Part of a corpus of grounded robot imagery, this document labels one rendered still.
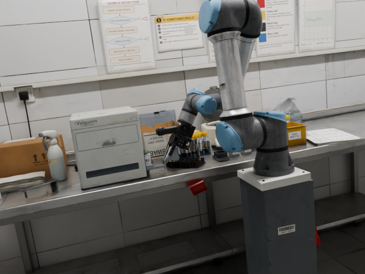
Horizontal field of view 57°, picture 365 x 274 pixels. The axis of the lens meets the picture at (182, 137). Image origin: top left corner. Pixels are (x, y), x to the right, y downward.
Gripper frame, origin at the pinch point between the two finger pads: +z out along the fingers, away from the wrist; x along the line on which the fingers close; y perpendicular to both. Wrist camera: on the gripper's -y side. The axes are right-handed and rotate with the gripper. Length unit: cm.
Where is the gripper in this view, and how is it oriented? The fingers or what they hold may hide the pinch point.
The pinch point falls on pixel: (164, 161)
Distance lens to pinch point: 153.0
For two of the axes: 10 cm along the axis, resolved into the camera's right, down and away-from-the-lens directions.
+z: -3.8, 9.3, 0.3
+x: -2.8, -1.5, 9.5
